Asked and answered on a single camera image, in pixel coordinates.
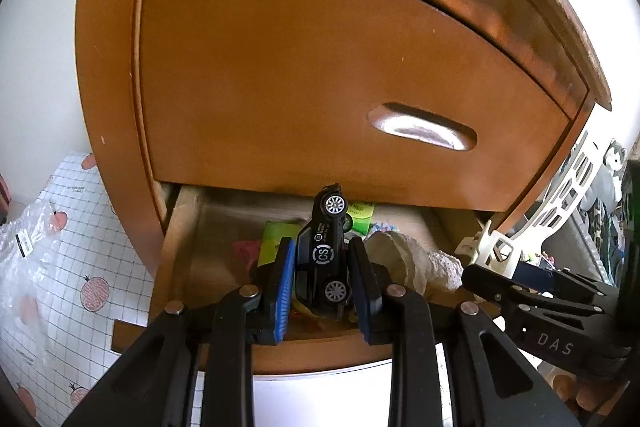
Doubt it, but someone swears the small green tissue pack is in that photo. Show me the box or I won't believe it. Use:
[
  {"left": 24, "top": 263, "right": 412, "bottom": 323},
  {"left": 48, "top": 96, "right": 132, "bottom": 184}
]
[{"left": 347, "top": 201, "right": 376, "bottom": 235}]

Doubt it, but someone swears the checkered fruit print tablecloth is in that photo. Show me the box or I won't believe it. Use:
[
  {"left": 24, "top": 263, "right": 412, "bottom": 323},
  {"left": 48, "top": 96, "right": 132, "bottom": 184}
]
[{"left": 0, "top": 152, "right": 156, "bottom": 427}]

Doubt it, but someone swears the clear plastic bag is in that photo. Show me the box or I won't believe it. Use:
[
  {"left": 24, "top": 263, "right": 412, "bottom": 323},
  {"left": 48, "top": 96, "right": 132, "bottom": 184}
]
[{"left": 0, "top": 199, "right": 68, "bottom": 348}]

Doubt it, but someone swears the pink pig-head toy stick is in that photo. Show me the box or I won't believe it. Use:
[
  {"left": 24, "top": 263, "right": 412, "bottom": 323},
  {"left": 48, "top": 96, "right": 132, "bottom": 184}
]
[{"left": 232, "top": 239, "right": 262, "bottom": 275}]

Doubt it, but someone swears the grey husky plush toy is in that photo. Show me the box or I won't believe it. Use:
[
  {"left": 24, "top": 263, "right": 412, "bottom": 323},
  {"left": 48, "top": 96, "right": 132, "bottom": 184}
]
[{"left": 580, "top": 139, "right": 628, "bottom": 212}]

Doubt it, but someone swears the wooden nightstand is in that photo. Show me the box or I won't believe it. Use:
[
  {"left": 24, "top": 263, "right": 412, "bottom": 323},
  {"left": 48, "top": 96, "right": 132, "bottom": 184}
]
[{"left": 75, "top": 0, "right": 613, "bottom": 378}]

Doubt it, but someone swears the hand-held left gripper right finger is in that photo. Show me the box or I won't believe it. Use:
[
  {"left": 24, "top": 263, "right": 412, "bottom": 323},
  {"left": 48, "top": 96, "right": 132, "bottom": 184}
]
[{"left": 347, "top": 237, "right": 583, "bottom": 427}]

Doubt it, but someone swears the teal shallow box tray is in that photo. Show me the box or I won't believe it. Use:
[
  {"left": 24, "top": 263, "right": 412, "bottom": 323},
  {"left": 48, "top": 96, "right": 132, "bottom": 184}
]
[{"left": 251, "top": 344, "right": 446, "bottom": 427}]

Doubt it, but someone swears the wooden drawer with shorter front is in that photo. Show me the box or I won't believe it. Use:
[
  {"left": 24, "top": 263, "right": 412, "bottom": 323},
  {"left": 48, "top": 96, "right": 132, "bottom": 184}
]
[{"left": 137, "top": 0, "right": 588, "bottom": 212}]

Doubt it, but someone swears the cream lace scrunchie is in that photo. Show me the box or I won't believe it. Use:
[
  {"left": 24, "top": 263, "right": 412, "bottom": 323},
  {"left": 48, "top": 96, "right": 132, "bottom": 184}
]
[{"left": 365, "top": 232, "right": 466, "bottom": 298}]

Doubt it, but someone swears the person's right hand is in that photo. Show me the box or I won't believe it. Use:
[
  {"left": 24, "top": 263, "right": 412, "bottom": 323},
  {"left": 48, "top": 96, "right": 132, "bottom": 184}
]
[{"left": 547, "top": 369, "right": 608, "bottom": 413}]

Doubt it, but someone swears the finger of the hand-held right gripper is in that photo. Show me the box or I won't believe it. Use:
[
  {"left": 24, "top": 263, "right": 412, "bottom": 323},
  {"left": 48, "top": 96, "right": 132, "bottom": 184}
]
[
  {"left": 516, "top": 260, "right": 617, "bottom": 304},
  {"left": 461, "top": 263, "right": 540, "bottom": 316}
]

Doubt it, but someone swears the black toy car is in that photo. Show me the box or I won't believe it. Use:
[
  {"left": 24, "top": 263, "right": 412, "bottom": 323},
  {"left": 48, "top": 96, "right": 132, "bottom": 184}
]
[{"left": 295, "top": 183, "right": 353, "bottom": 320}]

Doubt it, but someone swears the large green tissue pack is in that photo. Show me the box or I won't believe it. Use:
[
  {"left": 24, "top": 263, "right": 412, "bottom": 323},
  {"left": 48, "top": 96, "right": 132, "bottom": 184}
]
[{"left": 257, "top": 221, "right": 303, "bottom": 268}]

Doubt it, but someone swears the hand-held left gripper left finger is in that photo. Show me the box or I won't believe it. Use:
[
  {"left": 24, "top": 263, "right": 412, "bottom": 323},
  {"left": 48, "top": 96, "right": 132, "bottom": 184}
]
[{"left": 62, "top": 237, "right": 298, "bottom": 427}]

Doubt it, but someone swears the white cutout shelf rack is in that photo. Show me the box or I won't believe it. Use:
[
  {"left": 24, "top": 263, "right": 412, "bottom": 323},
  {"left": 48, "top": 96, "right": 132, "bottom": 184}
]
[{"left": 492, "top": 132, "right": 618, "bottom": 268}]

